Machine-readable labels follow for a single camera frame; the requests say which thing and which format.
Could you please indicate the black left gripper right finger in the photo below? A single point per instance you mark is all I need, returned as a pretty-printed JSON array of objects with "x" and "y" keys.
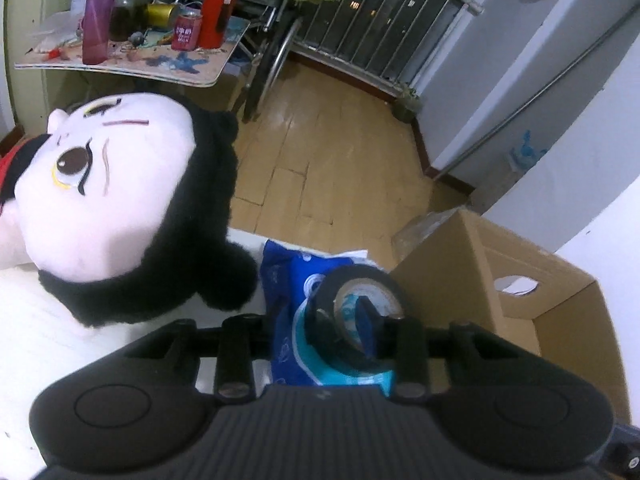
[{"x": 471, "y": 354}]

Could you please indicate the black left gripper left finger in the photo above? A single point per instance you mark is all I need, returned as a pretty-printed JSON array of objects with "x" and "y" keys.
[{"x": 177, "y": 349}]

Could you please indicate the blue white plastic package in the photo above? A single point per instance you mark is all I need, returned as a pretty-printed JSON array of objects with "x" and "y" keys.
[{"x": 289, "y": 277}]

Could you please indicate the black tape roll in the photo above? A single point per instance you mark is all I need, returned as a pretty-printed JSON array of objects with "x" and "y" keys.
[{"x": 345, "y": 315}]

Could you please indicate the plush doll black hair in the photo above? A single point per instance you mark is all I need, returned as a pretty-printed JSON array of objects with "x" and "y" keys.
[{"x": 123, "y": 207}]

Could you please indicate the brown cardboard box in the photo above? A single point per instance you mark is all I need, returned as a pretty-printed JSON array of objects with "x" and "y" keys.
[{"x": 458, "y": 266}]

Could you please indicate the grey metal pipe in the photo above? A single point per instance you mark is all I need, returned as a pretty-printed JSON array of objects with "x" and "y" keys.
[{"x": 509, "y": 118}]

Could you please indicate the small dark floor pot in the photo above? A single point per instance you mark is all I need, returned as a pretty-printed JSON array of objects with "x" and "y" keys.
[{"x": 407, "y": 106}]

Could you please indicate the folding table colourful top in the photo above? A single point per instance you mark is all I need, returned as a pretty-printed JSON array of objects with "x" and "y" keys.
[{"x": 198, "y": 69}]

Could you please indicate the small red can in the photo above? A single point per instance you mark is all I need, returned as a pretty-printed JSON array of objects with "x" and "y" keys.
[{"x": 186, "y": 31}]

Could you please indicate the grey wheelchair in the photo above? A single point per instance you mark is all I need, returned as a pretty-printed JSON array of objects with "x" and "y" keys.
[{"x": 272, "y": 27}]

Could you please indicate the metal window railing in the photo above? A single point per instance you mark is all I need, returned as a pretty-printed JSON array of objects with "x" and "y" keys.
[{"x": 384, "y": 43}]

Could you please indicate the gold tin can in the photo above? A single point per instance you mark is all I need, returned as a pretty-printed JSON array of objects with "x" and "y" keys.
[{"x": 162, "y": 15}]

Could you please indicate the red thermos bottle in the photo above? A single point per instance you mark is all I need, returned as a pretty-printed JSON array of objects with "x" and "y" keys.
[{"x": 216, "y": 15}]

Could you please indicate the dark glass jar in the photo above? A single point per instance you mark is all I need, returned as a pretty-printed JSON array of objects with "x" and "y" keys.
[{"x": 128, "y": 17}]

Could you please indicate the purple water bottle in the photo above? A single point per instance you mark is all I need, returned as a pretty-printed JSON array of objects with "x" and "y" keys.
[{"x": 96, "y": 31}]

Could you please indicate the white cup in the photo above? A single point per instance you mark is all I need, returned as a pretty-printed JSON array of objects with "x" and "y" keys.
[{"x": 77, "y": 7}]

